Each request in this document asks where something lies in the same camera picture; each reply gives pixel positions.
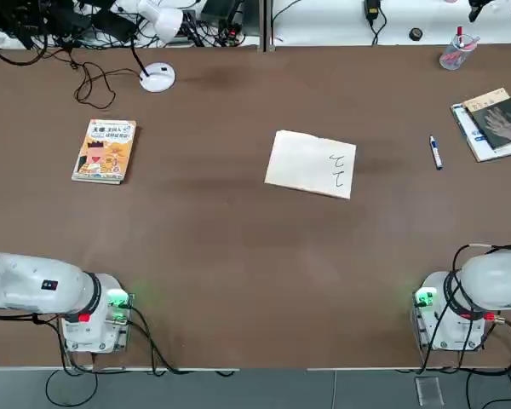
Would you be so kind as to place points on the white blue-label marker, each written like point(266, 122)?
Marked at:
point(435, 152)

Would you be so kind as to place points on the white lined notebook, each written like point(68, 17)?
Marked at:
point(311, 164)

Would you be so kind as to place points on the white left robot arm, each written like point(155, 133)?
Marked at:
point(34, 285)

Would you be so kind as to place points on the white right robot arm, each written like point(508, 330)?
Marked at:
point(472, 298)

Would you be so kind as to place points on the red marker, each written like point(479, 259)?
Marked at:
point(460, 32)

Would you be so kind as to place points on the black power adapter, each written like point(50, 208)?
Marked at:
point(372, 8)

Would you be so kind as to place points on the white blue book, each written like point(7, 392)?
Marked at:
point(481, 149)

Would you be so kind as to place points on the white desk lamp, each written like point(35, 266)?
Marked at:
point(164, 21)

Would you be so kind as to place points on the metal floor plate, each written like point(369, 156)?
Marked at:
point(429, 392)

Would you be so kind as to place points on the colourful orange yellow book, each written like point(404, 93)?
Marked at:
point(106, 149)

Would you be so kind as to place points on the aluminium frame post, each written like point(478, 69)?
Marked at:
point(267, 25)

